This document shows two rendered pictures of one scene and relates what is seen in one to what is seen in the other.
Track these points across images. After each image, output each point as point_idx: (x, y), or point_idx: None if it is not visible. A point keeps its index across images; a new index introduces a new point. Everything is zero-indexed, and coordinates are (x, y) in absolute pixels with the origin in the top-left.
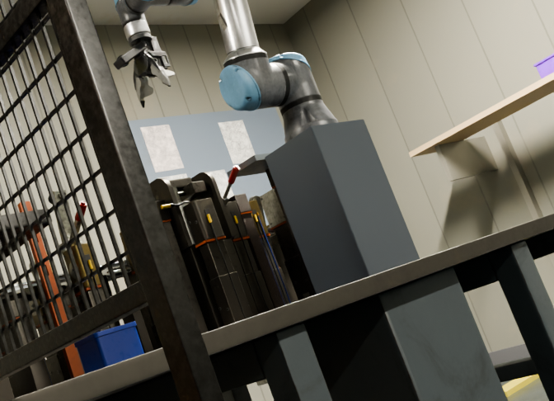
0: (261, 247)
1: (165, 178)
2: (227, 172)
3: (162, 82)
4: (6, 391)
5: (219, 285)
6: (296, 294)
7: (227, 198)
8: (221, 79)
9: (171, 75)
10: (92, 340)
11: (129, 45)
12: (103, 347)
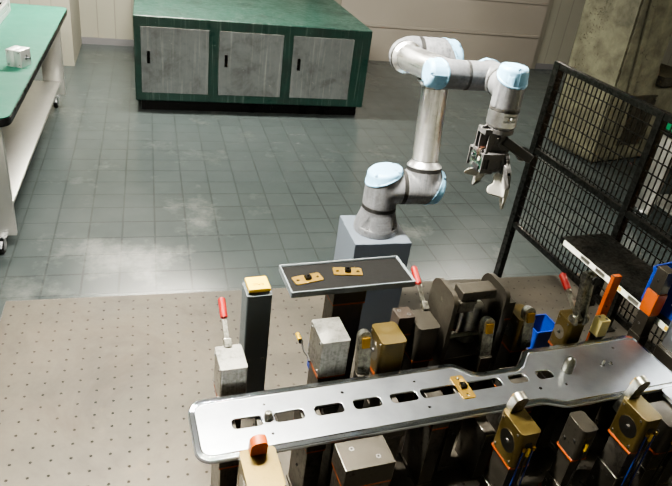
0: None
1: (487, 273)
2: (415, 280)
3: (479, 180)
4: None
5: None
6: None
7: (420, 303)
8: (445, 179)
9: (468, 173)
10: (547, 319)
11: (512, 134)
12: (541, 321)
